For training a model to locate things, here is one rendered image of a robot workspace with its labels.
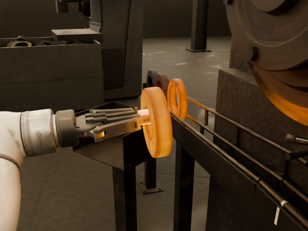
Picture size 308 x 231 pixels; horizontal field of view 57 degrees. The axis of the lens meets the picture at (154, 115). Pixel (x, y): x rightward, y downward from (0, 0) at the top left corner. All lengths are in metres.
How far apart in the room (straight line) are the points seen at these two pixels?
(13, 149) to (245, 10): 0.47
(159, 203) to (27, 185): 0.86
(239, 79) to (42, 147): 0.57
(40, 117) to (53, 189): 1.38
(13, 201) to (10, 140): 0.11
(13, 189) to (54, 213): 1.23
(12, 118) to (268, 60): 0.45
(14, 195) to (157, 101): 0.30
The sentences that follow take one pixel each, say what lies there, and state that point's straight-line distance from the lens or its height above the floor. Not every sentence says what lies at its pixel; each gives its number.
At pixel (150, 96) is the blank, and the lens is 0.57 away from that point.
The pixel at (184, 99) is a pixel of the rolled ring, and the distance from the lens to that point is 1.13.
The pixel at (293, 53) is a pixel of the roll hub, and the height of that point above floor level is 1.01.
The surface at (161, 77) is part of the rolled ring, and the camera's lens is 1.33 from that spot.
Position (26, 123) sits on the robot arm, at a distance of 0.57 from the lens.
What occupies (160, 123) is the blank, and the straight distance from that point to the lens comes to 0.55.
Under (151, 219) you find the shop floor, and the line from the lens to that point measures 1.62.
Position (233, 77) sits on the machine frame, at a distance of 0.89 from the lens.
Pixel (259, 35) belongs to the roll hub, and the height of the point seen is 1.02.
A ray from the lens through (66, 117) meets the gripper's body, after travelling 0.58.
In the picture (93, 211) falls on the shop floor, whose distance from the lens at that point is 1.71.
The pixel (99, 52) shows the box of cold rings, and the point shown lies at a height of 0.66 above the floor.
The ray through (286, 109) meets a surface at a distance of 0.56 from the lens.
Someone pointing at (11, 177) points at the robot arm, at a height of 0.80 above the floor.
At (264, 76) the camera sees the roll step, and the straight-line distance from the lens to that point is 0.58.
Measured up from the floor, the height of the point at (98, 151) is 0.59.
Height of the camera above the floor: 1.06
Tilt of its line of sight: 21 degrees down
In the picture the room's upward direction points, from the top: straight up
